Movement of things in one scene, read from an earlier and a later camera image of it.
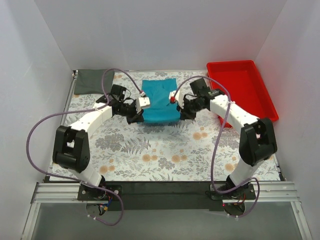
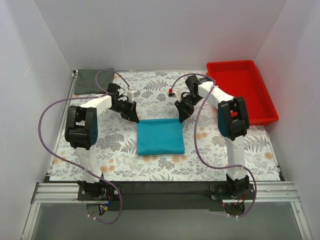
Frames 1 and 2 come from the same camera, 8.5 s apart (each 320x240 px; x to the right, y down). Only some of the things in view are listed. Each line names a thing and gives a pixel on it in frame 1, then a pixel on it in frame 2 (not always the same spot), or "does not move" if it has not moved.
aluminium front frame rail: x=266 y=192 does not move
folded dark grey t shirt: x=90 y=81 does not move
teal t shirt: x=161 y=110 -> x=160 y=136
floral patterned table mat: x=206 y=147 does not move
